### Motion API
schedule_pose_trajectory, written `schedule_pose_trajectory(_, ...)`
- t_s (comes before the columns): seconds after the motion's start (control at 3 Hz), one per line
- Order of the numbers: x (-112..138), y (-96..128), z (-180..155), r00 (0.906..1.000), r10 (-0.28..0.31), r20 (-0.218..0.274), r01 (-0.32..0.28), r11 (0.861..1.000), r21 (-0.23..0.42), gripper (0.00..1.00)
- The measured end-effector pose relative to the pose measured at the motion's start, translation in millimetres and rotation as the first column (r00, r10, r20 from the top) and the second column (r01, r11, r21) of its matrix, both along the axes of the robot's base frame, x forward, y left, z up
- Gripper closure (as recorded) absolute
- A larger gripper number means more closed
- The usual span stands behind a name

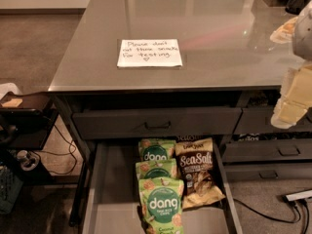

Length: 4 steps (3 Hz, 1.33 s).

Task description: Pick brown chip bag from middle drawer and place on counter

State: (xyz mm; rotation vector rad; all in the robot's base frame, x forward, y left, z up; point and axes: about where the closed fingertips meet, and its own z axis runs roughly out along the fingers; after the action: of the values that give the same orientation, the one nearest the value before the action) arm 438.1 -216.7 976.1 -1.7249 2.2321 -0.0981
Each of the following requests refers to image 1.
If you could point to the top right drawer front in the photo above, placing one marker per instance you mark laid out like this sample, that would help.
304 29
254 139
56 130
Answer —
256 120

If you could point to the top left drawer front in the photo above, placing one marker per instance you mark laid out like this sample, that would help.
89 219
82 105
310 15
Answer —
157 122

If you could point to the right middle drawer front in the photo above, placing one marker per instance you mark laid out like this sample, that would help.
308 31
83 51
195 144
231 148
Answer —
268 150

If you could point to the front green dang chip bag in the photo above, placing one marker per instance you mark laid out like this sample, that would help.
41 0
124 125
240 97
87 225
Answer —
160 201

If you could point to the dark teal basket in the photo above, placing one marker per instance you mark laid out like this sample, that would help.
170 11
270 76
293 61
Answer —
10 186

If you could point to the right bottom drawer front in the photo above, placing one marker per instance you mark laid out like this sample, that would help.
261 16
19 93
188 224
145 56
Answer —
269 171

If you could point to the grey power strip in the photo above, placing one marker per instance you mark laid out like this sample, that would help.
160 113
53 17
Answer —
306 194

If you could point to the brown sea salt chip bag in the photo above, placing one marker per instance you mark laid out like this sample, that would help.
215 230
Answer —
195 161

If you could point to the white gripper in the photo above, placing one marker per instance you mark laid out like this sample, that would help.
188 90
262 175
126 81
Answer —
303 38

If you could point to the back green dang chip bag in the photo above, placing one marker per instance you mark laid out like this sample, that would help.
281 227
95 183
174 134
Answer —
155 149

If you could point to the white handwritten paper note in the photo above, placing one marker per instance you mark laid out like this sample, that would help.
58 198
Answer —
149 53

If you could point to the open middle drawer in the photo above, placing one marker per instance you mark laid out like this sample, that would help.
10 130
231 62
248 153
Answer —
113 197

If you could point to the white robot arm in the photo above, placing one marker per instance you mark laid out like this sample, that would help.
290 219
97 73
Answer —
298 32

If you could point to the green dang chip bag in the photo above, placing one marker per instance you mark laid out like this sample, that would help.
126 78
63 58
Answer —
155 149
160 201
151 169

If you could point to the middle green dang chip bag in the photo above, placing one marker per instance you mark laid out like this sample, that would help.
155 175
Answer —
151 169

